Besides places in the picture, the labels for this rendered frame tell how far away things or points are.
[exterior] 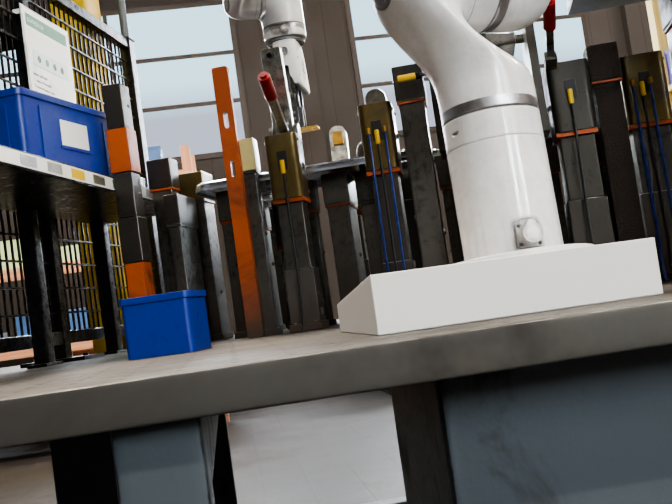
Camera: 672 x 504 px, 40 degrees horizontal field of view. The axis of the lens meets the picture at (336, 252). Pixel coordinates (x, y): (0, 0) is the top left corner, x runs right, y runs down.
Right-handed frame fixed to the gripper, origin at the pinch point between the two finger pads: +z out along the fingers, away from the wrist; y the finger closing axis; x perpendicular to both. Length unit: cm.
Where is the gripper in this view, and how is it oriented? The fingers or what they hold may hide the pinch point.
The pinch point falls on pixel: (296, 119)
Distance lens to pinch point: 183.9
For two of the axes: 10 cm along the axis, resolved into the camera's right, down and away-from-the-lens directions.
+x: -9.8, 1.5, 1.5
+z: 1.4, 9.9, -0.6
